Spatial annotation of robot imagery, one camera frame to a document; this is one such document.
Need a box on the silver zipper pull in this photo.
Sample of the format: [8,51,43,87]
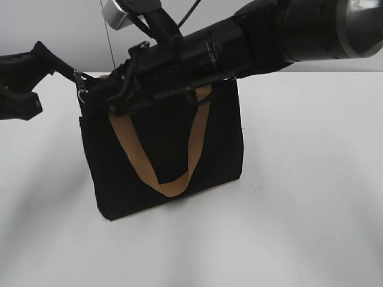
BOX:
[74,69,89,104]

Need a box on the black canvas tote bag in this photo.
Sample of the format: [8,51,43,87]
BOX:
[79,80,244,221]

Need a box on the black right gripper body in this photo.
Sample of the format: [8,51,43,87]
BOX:
[107,28,239,116]

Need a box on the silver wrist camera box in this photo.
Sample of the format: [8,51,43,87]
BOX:
[101,0,131,30]

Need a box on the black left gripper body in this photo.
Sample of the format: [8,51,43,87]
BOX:
[1,52,54,121]

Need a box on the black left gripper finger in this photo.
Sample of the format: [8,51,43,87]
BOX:
[32,41,76,83]

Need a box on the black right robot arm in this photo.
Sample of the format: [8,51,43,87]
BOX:
[102,1,382,116]

